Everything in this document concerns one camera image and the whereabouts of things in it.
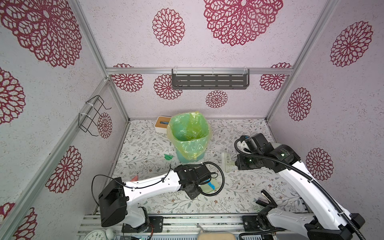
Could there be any light green hand brush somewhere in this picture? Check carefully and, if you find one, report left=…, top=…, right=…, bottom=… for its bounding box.
left=221, top=152, right=237, bottom=173

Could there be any green bin with bag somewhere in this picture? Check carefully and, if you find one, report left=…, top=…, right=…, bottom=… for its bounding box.
left=167, top=112, right=213, bottom=164

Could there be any pink paper scrap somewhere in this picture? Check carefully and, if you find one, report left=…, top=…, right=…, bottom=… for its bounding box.
left=131, top=175, right=139, bottom=182

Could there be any blue paper scrap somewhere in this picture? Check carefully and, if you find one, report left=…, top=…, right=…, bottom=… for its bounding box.
left=208, top=181, right=217, bottom=190

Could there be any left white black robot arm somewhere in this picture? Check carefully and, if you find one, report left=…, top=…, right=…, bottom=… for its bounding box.
left=98, top=164, right=212, bottom=229

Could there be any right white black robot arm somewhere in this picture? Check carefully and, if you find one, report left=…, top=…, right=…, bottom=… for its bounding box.
left=234, top=134, right=365, bottom=240

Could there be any green paper scrap left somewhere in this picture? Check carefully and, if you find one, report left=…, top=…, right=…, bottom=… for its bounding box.
left=164, top=154, right=173, bottom=161

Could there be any black stapler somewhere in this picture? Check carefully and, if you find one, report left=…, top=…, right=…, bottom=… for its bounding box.
left=255, top=188, right=278, bottom=208

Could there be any beige object at bottom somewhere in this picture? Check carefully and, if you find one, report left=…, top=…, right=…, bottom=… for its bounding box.
left=197, top=225, right=236, bottom=240

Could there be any white wooden-top tissue box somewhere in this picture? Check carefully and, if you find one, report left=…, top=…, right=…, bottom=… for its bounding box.
left=155, top=116, right=171, bottom=134

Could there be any white round gauge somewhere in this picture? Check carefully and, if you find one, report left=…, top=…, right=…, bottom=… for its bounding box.
left=84, top=230, right=107, bottom=240

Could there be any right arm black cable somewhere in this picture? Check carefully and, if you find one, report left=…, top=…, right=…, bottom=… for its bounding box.
left=233, top=135, right=367, bottom=240

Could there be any dark grey wall shelf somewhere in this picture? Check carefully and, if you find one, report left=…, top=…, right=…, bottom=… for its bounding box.
left=171, top=69, right=250, bottom=90

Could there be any black wire wall rack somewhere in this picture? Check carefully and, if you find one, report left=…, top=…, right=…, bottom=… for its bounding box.
left=78, top=95, right=113, bottom=139

